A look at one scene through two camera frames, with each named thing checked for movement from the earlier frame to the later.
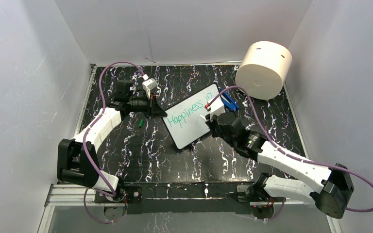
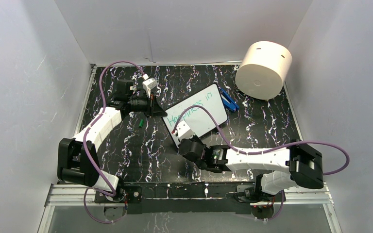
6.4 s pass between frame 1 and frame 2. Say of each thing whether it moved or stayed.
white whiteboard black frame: stayed
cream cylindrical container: stayed
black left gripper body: stayed
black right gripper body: moved
